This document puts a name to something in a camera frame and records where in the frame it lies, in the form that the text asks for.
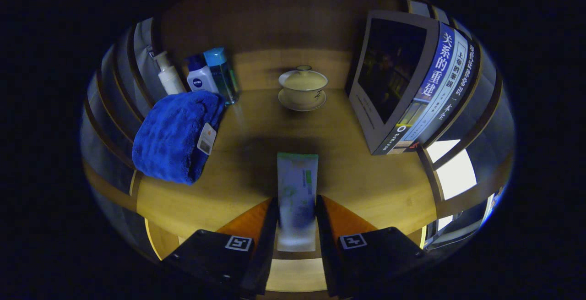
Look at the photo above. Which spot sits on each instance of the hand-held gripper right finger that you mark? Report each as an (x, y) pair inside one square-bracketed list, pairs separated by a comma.
[(325, 245)]

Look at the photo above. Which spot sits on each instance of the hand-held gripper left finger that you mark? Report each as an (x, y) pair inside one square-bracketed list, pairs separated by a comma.
[(268, 245)]

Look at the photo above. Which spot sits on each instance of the white and green tube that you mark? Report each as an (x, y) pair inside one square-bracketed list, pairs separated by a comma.
[(297, 185)]

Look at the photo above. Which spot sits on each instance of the wooden countertop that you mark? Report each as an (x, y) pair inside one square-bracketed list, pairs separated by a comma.
[(366, 176)]

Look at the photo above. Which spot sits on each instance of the brown wooden cabinet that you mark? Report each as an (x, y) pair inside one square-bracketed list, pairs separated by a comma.
[(274, 16)]

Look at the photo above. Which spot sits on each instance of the blue folded towel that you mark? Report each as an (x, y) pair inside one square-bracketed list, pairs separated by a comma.
[(171, 139)]

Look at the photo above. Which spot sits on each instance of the beige lidded teacup with saucer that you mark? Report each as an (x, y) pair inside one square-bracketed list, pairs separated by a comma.
[(303, 89)]

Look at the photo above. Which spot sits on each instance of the teal plastic bottle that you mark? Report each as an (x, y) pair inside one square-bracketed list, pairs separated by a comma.
[(223, 75)]

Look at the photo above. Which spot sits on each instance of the white lotion bottle blue cap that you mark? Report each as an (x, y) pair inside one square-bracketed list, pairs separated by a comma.
[(200, 80)]

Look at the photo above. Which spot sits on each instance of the book with blue spine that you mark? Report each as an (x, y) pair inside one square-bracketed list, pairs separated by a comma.
[(389, 71)]

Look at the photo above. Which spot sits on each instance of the white pump bottle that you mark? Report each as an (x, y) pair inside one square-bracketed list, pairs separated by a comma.
[(170, 80)]

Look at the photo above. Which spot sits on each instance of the book with pale spine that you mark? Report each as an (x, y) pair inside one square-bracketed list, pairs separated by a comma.
[(446, 94)]

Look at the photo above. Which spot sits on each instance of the book with black spine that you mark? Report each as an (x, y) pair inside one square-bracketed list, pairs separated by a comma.
[(464, 89)]

